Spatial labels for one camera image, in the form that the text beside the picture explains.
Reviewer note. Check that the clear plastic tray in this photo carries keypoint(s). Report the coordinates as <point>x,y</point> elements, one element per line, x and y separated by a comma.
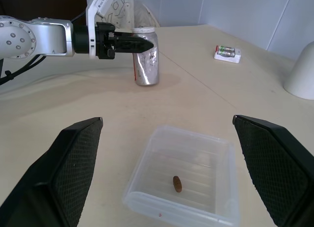
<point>184,163</point>

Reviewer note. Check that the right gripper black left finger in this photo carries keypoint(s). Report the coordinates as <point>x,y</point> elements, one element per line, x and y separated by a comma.
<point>49,178</point>

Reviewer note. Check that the white ceramic vase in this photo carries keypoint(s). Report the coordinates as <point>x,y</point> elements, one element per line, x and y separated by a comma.
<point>303,75</point>

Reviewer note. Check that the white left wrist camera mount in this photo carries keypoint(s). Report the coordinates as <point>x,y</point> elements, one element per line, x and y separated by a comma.
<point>92,11</point>

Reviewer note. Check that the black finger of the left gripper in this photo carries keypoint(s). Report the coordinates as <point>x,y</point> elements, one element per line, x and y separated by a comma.
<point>132,45</point>

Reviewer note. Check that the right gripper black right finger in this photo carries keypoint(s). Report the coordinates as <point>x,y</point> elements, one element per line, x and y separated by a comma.
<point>282,168</point>

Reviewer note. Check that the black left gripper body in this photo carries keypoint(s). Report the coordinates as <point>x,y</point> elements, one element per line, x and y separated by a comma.
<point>105,44</point>

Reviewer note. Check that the battery pack in white card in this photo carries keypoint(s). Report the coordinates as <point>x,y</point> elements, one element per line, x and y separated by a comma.
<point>227,54</point>

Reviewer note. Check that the white board with black lines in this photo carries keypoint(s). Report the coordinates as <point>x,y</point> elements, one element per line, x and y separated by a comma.
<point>130,13</point>

